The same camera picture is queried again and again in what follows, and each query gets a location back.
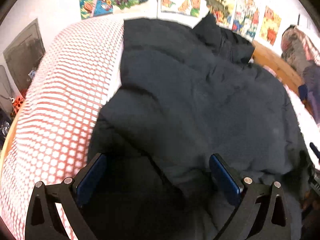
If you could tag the red white checked pillow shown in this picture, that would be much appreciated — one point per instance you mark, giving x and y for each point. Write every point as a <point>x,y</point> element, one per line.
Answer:
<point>78,74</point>

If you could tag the orange toy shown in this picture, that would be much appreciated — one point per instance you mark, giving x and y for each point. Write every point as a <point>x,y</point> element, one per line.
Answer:
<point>16,105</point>

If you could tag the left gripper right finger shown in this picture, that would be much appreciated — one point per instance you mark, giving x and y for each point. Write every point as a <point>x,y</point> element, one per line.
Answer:
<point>260,210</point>

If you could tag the blue bagged quilt bundle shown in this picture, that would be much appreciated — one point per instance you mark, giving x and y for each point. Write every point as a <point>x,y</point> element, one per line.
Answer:
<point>309,91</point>

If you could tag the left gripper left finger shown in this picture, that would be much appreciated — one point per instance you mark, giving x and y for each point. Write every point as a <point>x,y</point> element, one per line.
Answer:
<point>43,220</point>

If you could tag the grey framed wall panel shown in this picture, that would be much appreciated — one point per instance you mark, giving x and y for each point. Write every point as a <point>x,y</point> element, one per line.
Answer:
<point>24,55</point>

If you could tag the pink dotted bed sheet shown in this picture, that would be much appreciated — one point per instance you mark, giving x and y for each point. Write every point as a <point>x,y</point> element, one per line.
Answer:
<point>308,127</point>

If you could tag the yellow chick drawing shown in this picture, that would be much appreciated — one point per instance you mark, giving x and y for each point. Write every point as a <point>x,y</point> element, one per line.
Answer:
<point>270,26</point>

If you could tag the black padded jacket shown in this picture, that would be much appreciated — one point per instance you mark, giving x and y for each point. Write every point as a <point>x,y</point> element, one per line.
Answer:
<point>187,93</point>

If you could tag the wooden bed frame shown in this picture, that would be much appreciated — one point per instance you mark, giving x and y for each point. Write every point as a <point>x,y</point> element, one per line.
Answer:
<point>266,57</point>

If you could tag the colourful doodle drawing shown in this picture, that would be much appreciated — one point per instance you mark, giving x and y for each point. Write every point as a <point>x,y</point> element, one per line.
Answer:
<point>246,18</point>

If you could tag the pink folded blanket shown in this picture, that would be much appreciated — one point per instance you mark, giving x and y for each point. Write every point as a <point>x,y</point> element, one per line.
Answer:
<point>298,50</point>

